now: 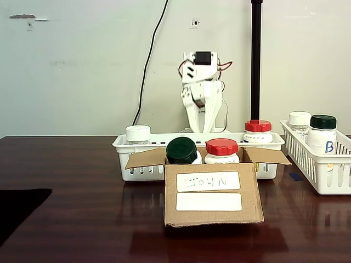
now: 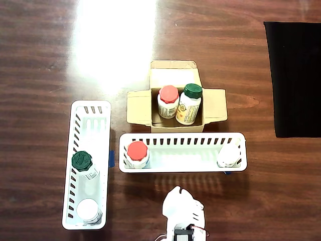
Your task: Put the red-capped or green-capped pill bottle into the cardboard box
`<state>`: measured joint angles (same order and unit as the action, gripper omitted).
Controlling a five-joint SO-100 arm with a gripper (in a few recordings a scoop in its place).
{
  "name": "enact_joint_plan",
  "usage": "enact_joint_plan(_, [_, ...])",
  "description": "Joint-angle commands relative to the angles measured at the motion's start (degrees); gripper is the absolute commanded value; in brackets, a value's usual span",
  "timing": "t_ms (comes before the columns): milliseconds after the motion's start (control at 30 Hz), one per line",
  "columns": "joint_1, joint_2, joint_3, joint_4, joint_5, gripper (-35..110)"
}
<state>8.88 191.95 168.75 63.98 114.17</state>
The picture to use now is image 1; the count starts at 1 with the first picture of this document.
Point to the green-capped bottle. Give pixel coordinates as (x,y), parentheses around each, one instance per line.
(323,122)
(181,150)

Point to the black mat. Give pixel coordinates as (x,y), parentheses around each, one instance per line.
(16,208)

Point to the blue tape strip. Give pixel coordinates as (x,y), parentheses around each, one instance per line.
(295,176)

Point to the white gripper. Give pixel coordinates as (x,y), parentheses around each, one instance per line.
(203,91)

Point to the cardboard box with labels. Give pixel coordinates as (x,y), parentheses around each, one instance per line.
(214,216)

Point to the red-capped bottle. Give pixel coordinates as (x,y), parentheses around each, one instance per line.
(222,146)
(258,126)

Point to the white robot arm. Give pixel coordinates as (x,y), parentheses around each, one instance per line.
(203,71)

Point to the white-capped bottle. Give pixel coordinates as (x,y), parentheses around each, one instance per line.
(138,132)
(299,118)

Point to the black pole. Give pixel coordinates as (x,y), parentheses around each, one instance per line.
(257,54)

